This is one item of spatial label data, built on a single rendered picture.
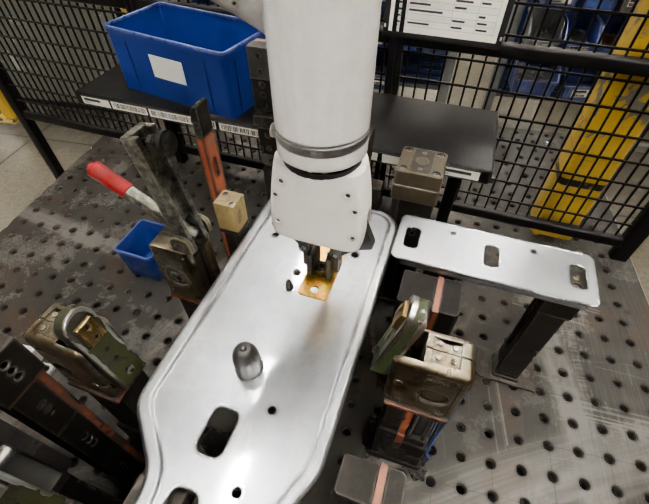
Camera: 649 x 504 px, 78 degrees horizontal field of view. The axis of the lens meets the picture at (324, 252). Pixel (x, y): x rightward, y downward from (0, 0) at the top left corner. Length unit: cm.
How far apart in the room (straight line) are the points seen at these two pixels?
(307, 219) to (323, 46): 18
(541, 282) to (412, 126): 39
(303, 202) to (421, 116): 53
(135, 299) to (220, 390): 55
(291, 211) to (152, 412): 27
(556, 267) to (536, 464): 36
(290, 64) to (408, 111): 60
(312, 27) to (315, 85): 4
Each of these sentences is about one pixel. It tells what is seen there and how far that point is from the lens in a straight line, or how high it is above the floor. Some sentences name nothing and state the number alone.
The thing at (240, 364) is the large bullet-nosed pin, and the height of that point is 104.
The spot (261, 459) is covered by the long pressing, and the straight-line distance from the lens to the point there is 47.
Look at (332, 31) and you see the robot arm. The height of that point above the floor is 135.
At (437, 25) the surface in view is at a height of 117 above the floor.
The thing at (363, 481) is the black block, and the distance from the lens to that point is 47.
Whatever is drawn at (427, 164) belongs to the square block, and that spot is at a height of 106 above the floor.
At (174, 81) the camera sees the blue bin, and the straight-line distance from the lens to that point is 93.
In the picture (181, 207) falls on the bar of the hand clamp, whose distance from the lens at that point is 55.
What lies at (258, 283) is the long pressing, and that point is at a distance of 57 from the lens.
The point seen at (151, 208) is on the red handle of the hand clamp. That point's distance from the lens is 57.
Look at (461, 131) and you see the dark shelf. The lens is 85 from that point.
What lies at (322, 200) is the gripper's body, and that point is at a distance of 38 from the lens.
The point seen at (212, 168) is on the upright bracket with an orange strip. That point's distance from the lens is 60.
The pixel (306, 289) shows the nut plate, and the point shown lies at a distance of 49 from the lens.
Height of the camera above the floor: 145
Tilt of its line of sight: 48 degrees down
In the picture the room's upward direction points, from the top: straight up
